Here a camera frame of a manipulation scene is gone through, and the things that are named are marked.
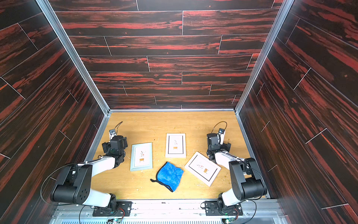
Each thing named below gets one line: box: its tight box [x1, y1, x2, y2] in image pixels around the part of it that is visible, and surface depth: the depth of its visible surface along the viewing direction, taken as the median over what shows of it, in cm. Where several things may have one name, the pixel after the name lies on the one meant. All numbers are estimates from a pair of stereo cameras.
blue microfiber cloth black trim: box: [150, 161, 185, 193], surface depth 84 cm
